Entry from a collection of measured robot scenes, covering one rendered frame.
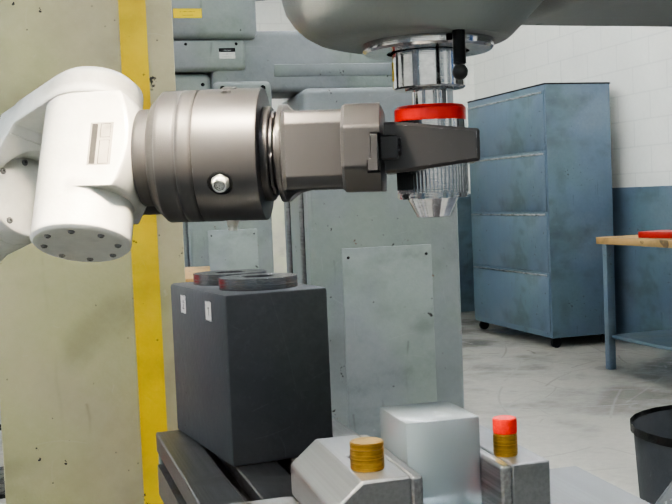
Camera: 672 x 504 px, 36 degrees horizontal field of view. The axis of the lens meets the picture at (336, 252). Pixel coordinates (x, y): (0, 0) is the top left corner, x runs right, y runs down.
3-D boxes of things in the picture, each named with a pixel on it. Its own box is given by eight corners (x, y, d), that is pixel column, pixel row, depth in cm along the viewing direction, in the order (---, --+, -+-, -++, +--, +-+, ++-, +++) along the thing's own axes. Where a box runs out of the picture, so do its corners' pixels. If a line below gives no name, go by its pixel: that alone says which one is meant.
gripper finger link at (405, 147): (479, 170, 65) (382, 173, 66) (478, 119, 65) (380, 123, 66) (481, 169, 64) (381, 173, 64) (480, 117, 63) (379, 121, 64)
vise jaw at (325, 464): (334, 548, 63) (331, 485, 63) (291, 494, 75) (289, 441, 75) (425, 536, 65) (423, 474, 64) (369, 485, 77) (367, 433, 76)
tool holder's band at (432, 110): (399, 120, 65) (399, 104, 65) (390, 125, 70) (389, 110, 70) (473, 117, 65) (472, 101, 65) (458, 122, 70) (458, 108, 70)
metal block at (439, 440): (409, 513, 68) (405, 423, 67) (382, 489, 74) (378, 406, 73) (482, 504, 69) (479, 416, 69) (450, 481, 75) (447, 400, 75)
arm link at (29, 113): (82, 50, 67) (-18, 119, 76) (69, 174, 64) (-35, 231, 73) (163, 87, 72) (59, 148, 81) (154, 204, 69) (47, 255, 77)
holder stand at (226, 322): (232, 468, 110) (223, 283, 109) (176, 429, 130) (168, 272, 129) (334, 452, 115) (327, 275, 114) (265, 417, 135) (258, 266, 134)
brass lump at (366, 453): (355, 474, 65) (354, 446, 65) (346, 465, 67) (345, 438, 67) (388, 470, 66) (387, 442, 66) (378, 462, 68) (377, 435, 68)
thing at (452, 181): (403, 199, 65) (399, 120, 65) (393, 199, 70) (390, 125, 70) (475, 196, 66) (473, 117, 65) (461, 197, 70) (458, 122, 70)
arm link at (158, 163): (197, 62, 67) (26, 70, 67) (187, 215, 63) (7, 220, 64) (229, 143, 77) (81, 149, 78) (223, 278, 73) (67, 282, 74)
